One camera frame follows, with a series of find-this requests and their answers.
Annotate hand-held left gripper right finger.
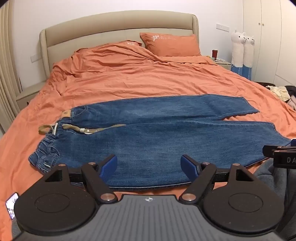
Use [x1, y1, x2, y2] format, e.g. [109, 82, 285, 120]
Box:
[179, 154, 256, 204]

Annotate large orange pillow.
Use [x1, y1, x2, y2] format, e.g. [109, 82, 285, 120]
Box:
[140, 32, 201, 57]

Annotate beige nightstand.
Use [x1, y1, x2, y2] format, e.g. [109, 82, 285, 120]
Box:
[16, 81, 47, 107]

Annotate khaki fabric belt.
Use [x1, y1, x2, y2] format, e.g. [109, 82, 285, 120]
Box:
[38, 123, 127, 135]

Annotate beige curtain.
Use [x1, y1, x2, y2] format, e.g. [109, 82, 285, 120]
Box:
[0, 5, 23, 133]

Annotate white nightstand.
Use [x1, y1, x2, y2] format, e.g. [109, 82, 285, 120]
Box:
[214, 58, 232, 70]

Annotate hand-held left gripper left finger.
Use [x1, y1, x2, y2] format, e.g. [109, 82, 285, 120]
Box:
[43, 154, 118, 204]

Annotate grey garment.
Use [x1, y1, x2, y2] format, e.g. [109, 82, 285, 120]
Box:
[254, 159, 296, 241]

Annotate beige upholstered headboard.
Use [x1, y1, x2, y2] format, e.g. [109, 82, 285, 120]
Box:
[39, 13, 200, 79]

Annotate flat orange pillow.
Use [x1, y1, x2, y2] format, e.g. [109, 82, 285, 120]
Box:
[115, 40, 143, 47]

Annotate blue denim pants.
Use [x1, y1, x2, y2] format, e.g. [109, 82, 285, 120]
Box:
[28, 94, 292, 191]

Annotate orange duvet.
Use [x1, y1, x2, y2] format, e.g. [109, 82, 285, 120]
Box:
[0, 43, 296, 241]

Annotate white wardrobe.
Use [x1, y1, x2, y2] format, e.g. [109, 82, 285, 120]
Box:
[242, 0, 296, 87]

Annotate white alpaca plush toy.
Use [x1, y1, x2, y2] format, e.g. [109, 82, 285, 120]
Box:
[243, 35, 256, 80]
[231, 29, 247, 75]

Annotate smartphone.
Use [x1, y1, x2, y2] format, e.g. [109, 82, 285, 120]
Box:
[5, 192, 19, 219]

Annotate pile of clothes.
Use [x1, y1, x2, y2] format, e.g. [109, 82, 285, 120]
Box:
[265, 85, 296, 105]

